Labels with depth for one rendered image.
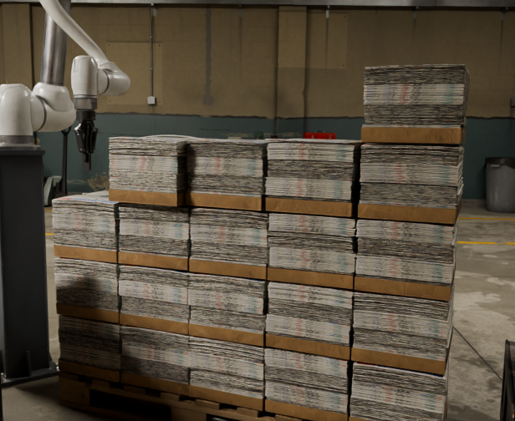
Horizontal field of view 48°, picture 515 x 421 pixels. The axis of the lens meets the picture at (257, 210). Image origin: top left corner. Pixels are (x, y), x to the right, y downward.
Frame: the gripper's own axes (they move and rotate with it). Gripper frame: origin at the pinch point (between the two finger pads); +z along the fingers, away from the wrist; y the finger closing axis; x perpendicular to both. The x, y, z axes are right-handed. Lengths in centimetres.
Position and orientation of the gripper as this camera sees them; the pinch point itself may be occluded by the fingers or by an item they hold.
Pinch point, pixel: (87, 161)
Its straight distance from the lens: 246.2
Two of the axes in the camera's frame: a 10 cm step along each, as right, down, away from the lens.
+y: 3.6, -1.2, 9.2
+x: -9.3, -0.6, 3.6
